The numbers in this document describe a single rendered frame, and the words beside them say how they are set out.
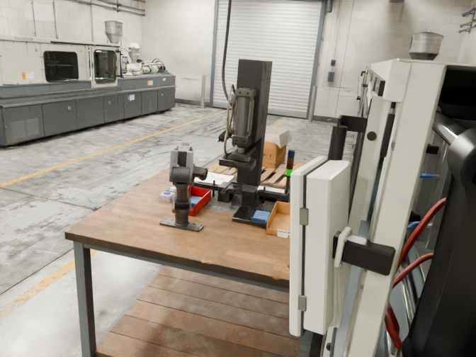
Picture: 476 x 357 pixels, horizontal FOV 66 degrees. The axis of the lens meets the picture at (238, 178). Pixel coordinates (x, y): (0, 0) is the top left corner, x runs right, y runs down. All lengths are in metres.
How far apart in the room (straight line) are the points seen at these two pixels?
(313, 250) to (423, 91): 0.36
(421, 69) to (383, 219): 0.29
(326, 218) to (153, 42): 12.21
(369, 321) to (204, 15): 11.48
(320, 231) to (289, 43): 10.48
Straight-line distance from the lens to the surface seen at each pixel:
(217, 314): 2.29
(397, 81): 0.73
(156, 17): 12.76
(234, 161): 1.91
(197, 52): 12.06
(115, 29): 9.56
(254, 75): 1.92
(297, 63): 11.08
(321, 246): 0.77
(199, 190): 2.03
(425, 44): 6.34
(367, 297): 0.87
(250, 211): 1.87
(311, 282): 0.81
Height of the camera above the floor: 1.67
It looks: 19 degrees down
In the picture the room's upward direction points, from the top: 5 degrees clockwise
